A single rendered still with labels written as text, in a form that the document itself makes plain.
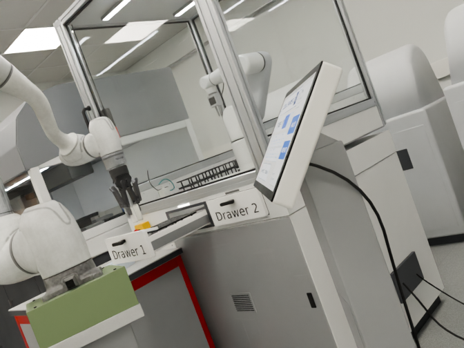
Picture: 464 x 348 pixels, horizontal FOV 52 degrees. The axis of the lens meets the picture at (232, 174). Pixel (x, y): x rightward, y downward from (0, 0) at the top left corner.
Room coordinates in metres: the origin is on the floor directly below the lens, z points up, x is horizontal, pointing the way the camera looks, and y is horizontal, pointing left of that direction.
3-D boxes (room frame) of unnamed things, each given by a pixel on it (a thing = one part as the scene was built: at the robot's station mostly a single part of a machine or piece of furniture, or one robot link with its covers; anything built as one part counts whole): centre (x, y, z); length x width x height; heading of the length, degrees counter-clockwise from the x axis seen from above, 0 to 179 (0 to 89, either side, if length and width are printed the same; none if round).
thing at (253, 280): (2.39, -0.12, 0.40); 1.03 x 0.95 x 0.80; 45
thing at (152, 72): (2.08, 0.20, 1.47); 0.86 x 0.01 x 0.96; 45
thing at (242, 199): (1.86, 0.03, 0.87); 0.29 x 0.02 x 0.11; 45
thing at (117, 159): (1.94, 0.43, 1.22); 0.09 x 0.09 x 0.06
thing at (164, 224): (2.00, 0.34, 0.87); 0.22 x 0.18 x 0.06; 135
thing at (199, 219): (2.01, 0.33, 0.86); 0.40 x 0.26 x 0.06; 135
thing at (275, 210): (2.40, -0.12, 0.87); 1.02 x 0.95 x 0.14; 45
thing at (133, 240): (1.86, 0.48, 0.87); 0.29 x 0.02 x 0.11; 45
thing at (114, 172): (1.94, 0.43, 1.14); 0.08 x 0.07 x 0.09; 135
